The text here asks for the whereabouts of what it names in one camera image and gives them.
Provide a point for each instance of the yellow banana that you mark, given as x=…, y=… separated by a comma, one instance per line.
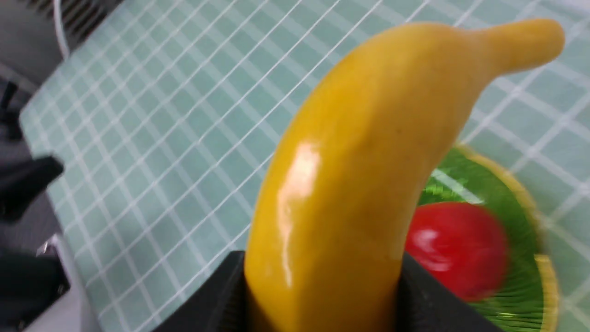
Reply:
x=328, y=233

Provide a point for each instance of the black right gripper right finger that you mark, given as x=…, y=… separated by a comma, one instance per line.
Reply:
x=423, y=304

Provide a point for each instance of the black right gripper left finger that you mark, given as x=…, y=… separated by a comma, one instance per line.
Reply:
x=219, y=305

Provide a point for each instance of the green leaf-pattern plate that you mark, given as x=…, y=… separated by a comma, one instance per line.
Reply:
x=528, y=300

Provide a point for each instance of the red apple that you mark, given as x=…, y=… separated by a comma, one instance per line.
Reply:
x=463, y=245

